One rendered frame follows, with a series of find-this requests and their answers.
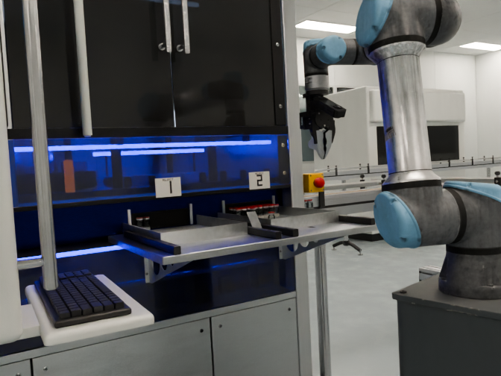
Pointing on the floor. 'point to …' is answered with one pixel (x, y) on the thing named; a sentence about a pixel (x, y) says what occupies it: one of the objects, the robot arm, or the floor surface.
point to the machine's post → (296, 198)
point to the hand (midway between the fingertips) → (324, 154)
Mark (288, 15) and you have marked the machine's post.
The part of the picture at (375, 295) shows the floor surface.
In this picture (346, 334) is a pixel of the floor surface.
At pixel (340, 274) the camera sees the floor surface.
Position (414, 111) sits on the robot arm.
